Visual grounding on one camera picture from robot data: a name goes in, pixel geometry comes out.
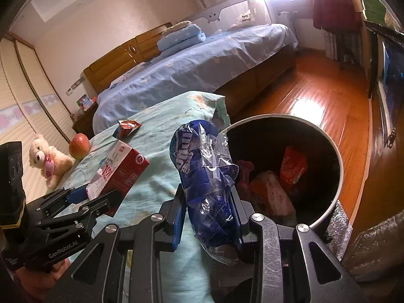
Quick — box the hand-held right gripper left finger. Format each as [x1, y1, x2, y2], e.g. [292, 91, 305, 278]
[52, 185, 187, 303]

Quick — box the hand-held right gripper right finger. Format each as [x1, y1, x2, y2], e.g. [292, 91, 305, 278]
[227, 187, 370, 303]

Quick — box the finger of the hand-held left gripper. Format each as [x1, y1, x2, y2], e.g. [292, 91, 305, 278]
[36, 189, 122, 228]
[27, 186, 91, 211]

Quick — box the blue plastic wrapper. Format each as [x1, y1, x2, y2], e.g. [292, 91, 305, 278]
[169, 119, 242, 266]

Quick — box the red carton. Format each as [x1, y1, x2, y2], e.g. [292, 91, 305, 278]
[85, 140, 150, 218]

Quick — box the round black waste bin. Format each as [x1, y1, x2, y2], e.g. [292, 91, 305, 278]
[221, 114, 344, 238]

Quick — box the person's left hand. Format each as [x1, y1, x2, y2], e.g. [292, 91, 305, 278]
[14, 256, 69, 301]

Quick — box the clear wrapped orange packet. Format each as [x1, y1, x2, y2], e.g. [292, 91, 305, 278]
[249, 170, 297, 217]

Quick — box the cream teddy bear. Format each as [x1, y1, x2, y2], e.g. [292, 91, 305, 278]
[29, 134, 74, 190]

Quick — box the pink wrapper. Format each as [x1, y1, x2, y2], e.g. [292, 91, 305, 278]
[237, 160, 255, 190]

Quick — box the red apple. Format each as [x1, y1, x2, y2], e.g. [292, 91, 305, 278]
[69, 133, 91, 161]

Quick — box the light blue floral blanket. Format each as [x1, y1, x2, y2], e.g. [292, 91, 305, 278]
[41, 90, 232, 303]

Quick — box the wooden nightstand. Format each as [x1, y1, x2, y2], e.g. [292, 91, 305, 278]
[72, 101, 100, 135]

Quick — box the red snack wrapper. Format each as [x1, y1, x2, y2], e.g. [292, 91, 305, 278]
[114, 118, 143, 141]

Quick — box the silver foil bag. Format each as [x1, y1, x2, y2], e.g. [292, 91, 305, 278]
[326, 200, 353, 260]

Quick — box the cream sliding wardrobe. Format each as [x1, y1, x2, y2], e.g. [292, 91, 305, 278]
[0, 35, 75, 203]

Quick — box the clear plastic bag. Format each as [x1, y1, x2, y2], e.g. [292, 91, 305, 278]
[342, 208, 404, 283]

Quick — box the wooden cabinet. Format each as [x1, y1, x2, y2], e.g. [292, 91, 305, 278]
[363, 88, 404, 224]

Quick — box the wooden bed with blue sheet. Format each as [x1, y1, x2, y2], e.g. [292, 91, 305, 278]
[84, 22, 299, 140]

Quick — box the folded blue quilt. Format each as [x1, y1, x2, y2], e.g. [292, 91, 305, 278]
[157, 23, 207, 52]

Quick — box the white appliance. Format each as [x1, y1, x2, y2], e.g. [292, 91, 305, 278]
[278, 11, 297, 34]

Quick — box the black television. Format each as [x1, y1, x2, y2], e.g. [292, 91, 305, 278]
[368, 25, 404, 102]

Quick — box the hanging red coat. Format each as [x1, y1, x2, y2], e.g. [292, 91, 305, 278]
[312, 0, 362, 33]

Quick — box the photo frame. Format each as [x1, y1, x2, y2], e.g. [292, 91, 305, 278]
[76, 94, 94, 111]

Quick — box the grey bed guard rail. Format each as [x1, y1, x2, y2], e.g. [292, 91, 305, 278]
[189, 0, 275, 34]

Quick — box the green wall board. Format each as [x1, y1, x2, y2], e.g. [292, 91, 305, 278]
[353, 0, 396, 23]

